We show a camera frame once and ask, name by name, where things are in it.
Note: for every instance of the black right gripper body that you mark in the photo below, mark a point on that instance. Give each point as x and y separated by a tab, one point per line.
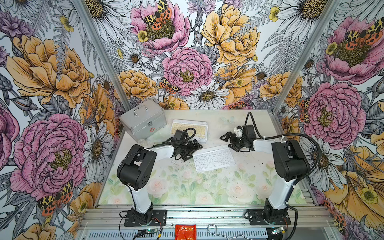
238	143

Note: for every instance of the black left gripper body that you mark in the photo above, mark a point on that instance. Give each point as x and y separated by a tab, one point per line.
186	150

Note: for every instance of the white keyboard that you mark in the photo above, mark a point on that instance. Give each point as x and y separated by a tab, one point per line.
213	158

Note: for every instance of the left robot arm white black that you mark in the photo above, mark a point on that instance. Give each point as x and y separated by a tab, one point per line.
136	169

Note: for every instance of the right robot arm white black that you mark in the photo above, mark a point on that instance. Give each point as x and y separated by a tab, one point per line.
290	164

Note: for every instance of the silver metal case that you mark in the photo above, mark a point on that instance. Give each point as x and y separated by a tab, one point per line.
144	120

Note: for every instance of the red packet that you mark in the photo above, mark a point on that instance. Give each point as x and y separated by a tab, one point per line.
185	232

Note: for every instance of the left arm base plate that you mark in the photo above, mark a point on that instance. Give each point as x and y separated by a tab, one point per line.
153	218

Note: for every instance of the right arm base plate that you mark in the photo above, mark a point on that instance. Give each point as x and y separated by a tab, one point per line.
257	217

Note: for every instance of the aluminium front rail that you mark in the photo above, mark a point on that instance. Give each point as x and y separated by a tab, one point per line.
229	216

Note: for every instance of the right aluminium frame post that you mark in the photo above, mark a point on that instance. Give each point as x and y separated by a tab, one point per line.
313	38

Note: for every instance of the aluminium frame post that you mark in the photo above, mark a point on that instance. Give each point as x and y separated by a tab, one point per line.
313	38
97	41

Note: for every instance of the left aluminium frame post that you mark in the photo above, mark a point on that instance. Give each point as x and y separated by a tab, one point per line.
97	41

